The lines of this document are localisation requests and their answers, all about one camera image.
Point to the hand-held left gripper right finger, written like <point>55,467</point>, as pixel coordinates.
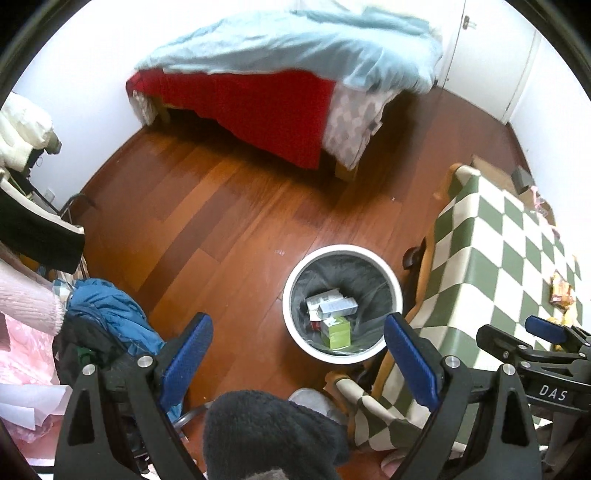
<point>411,364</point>

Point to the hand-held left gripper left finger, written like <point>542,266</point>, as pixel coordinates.
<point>187,355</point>

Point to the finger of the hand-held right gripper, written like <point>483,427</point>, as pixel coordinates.
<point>501,341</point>
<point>549,328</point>

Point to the orange snack packet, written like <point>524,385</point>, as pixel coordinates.
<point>562,290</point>

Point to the white round trash bin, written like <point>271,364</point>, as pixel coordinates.
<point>295,330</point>

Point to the yellow wrapper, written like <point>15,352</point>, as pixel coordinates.
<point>567,318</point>

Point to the green carton box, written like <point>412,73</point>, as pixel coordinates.
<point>338,333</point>

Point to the green white checkered tablecloth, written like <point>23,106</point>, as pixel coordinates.
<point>485,258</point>

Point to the blue garment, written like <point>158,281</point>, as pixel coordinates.
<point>111,304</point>

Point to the white carton box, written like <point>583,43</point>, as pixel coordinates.
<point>339,304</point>

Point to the dark crumpled garment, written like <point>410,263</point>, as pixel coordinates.
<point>85,339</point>

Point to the light grey slipper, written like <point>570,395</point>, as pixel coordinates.
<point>311,399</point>

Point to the dark fuzzy slipper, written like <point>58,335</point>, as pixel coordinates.
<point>268,429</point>

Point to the small white striped box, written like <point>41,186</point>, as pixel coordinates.
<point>314,301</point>

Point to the grey plastic bin liner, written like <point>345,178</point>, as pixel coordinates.
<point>332,274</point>

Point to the wooden table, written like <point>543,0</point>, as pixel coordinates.
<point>431,240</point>

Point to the pink cloth item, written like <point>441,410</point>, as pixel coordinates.
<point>538,197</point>

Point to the small grey box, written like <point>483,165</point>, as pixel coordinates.
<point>524,179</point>

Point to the pink printed cloth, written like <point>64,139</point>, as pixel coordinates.
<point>23,360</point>

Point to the white paper sheet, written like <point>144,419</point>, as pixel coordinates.
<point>27,404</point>

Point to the pink fuzzy cloth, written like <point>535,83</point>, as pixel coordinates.
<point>27,295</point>

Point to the black garment with white trim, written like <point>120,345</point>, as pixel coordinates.
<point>41,235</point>

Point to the grey hexagon patterned cloth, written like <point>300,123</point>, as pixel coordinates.
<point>351,120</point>

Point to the red bed sheet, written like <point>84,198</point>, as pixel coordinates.
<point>258,110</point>

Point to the white door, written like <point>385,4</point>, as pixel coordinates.
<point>489,55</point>

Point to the white puffy jacket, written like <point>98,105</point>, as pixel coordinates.
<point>21,129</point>

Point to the light blue blanket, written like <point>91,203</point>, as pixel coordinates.
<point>295,41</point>

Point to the metal rack frame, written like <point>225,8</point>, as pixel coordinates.
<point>76,201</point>

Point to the white wall socket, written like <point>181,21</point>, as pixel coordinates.
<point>48,194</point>

